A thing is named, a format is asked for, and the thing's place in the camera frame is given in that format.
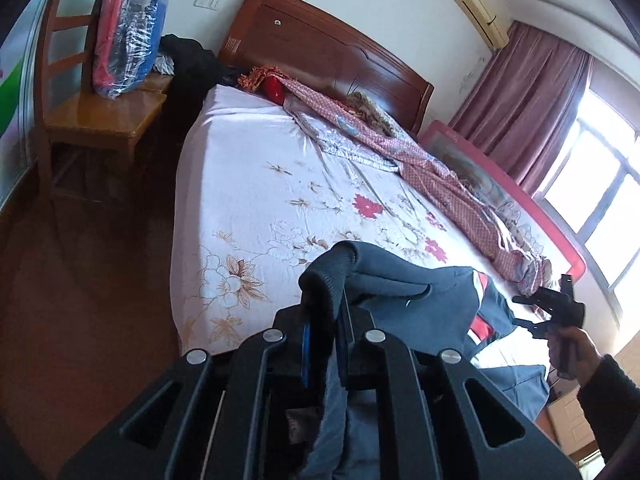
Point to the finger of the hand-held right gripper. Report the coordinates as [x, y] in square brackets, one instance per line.
[537, 329]
[535, 299]

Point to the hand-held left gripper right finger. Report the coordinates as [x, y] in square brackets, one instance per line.
[342, 355]

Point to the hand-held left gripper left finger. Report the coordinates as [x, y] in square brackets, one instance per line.
[305, 355]

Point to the dark blue pants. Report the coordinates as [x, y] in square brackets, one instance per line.
[400, 285]

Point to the person's right forearm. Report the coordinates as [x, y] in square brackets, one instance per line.
[612, 405]

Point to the person's right hand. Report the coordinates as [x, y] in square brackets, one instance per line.
[582, 352]

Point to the light wooden cabinet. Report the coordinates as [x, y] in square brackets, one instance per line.
[565, 410]

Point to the window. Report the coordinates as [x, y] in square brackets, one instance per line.
[595, 195]

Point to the bed with floral sheet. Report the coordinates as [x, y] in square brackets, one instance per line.
[250, 210]

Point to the pink checked quilt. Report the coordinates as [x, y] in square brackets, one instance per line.
[425, 170]

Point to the mauve curtain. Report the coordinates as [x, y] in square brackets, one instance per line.
[520, 100]

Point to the pale blue floral blanket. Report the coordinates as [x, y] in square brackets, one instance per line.
[340, 145]

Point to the patterned pillow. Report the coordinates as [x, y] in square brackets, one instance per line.
[367, 107]

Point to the red pillow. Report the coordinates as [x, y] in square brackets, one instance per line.
[273, 90]

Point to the orange fringed cloth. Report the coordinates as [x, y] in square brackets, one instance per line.
[257, 77]

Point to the wooden headboard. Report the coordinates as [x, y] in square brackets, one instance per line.
[320, 50]

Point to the black clothes pile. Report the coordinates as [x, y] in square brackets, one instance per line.
[195, 70]

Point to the wooden nightstand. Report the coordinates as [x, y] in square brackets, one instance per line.
[157, 84]

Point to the wooden chair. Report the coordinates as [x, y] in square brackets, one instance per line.
[100, 120]

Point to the white striped cloth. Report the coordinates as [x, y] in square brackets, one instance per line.
[164, 65]

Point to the clear plastic bag of clothes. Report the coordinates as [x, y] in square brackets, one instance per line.
[130, 40]

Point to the flower print wardrobe door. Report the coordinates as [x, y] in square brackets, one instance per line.
[15, 105]

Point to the pink bed guard rail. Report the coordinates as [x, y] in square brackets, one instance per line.
[525, 200]

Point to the wall air conditioner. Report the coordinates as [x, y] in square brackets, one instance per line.
[482, 12]

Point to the white wall switch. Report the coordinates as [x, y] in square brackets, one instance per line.
[207, 1]

